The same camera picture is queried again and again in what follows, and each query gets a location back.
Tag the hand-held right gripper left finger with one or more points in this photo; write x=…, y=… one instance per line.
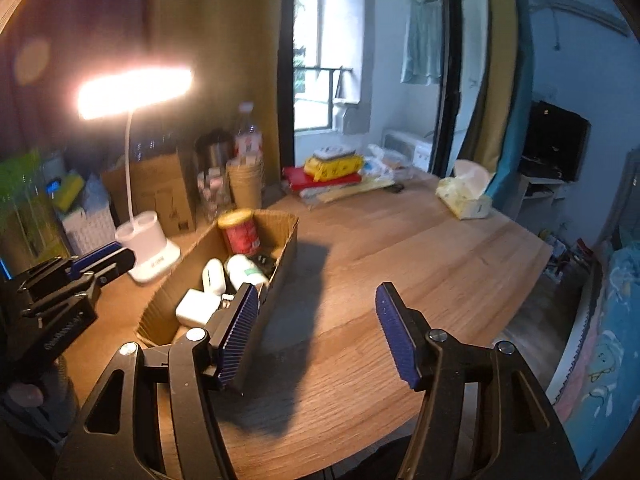
x=240, y=330

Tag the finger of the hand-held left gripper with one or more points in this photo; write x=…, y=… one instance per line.
x=97, y=255
x=117, y=262

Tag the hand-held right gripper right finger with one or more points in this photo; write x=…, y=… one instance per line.
x=395, y=330

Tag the white charger block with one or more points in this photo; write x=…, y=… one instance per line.
x=197, y=307

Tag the white earbud case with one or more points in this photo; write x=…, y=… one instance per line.
x=214, y=277

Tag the white pill bottle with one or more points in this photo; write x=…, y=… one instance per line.
x=245, y=270

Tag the cardboard box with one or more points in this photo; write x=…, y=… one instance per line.
x=170, y=295

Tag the black small gadget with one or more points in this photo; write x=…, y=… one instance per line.
x=265, y=262

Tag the red can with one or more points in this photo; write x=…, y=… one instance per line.
x=242, y=235

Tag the person's left hand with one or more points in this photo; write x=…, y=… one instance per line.
x=27, y=394

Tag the white woven plastic basket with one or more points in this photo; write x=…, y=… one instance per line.
x=90, y=230

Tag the white desk lamp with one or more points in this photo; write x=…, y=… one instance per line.
x=145, y=240

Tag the brown lamp packaging carton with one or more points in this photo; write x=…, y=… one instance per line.
x=160, y=185

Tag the printed glass jar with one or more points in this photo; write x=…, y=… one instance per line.
x=215, y=200

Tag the black scissors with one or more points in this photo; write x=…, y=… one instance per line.
x=396, y=189

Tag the stack of paper cups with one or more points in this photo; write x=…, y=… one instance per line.
x=245, y=185

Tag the steel thermos flask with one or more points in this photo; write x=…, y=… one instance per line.
x=215, y=152

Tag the yellow tissue pack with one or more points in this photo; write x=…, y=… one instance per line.
x=465, y=200

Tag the red book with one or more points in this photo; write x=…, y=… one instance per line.
x=297, y=177

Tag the white plastic bag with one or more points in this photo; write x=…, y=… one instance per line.
x=380, y=160

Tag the yellow pouch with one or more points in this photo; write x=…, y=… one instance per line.
x=335, y=167

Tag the white balcony appliance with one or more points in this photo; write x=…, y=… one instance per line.
x=407, y=150

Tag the clear plastic water bottle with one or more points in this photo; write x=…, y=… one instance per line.
x=248, y=135

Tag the white flat device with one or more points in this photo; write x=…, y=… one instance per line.
x=332, y=151

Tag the white computer desk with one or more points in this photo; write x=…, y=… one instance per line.
x=540, y=200

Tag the blue cartoon blanket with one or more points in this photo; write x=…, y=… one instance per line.
x=605, y=350

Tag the teal curtain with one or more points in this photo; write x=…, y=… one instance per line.
x=520, y=110
x=75, y=35

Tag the black computer monitor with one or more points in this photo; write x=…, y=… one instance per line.
x=555, y=140

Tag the yellow curtain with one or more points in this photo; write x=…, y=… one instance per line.
x=495, y=60
x=225, y=35

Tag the grey bed headboard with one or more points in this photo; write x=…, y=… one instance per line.
x=625, y=195

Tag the balcony window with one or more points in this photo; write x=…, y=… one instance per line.
x=320, y=45

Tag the hanging pale green garment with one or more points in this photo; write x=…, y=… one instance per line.
x=422, y=35

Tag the white air conditioner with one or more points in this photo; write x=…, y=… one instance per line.
x=580, y=12

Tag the black sliding door frame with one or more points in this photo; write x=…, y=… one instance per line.
x=450, y=85

